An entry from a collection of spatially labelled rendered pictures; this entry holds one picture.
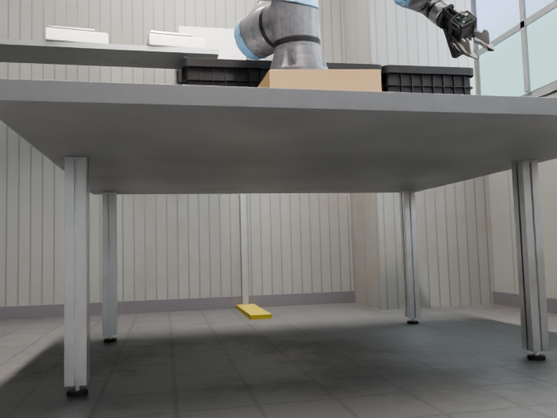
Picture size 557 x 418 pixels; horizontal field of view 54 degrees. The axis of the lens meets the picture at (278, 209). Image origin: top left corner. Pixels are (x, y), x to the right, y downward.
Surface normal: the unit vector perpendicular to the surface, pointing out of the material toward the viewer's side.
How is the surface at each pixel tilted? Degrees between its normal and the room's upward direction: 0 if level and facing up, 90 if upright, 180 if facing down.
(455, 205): 90
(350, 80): 90
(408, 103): 90
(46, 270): 90
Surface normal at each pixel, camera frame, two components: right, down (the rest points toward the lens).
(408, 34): 0.20, -0.07
